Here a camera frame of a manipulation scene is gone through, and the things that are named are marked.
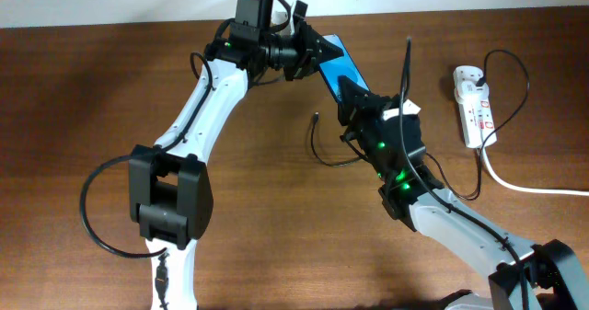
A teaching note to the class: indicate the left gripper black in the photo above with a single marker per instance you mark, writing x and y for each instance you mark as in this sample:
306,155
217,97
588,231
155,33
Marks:
308,57

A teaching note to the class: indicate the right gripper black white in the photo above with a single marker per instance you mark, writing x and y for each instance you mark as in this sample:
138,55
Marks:
357,112

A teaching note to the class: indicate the blue screen smartphone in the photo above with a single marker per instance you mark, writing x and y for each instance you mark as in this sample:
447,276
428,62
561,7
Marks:
344,65

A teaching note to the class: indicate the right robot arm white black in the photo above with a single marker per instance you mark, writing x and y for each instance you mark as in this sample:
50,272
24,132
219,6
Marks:
521,273

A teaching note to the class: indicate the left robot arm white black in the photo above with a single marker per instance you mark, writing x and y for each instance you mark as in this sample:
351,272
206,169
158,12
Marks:
171,197

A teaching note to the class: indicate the white USB charger adapter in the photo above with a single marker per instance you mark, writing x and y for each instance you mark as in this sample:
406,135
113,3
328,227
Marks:
469,92

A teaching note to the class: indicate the white power strip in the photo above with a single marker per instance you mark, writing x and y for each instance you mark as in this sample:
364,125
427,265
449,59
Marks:
476,118

